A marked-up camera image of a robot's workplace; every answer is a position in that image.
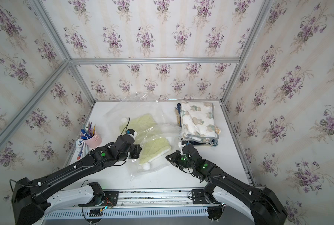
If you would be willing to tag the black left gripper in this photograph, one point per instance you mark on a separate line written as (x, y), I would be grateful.
(138, 149)

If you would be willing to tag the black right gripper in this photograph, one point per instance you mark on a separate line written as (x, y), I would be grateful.
(176, 156)

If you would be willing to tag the light green knitted blanket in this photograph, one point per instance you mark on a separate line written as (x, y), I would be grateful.
(152, 140)

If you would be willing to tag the clear plastic vacuum bag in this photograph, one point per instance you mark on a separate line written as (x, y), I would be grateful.
(136, 105)

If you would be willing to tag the white green trimmed blanket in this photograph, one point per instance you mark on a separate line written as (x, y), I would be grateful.
(199, 121)

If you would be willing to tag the navy star pattern blanket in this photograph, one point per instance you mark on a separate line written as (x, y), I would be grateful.
(206, 143)

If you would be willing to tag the beige floral fleece blanket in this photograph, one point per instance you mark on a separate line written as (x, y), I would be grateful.
(177, 117)

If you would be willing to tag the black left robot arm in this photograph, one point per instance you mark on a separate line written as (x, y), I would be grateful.
(31, 198)

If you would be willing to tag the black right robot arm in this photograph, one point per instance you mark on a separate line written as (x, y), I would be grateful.
(261, 205)

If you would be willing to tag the pink pen cup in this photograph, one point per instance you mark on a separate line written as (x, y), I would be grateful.
(92, 142)

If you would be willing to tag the white toothpaste box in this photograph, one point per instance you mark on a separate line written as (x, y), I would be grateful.
(81, 149)

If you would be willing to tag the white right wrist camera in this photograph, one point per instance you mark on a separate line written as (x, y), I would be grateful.
(182, 144)

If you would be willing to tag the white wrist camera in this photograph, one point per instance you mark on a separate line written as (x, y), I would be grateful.
(182, 144)
(132, 133)

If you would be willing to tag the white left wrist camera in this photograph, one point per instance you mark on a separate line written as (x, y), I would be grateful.
(132, 133)

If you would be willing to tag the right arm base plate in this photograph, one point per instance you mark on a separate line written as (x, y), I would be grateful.
(203, 196)

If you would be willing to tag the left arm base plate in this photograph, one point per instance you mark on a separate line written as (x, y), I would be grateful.
(109, 199)

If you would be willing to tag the aluminium mounting rail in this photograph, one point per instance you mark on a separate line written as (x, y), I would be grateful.
(72, 198)

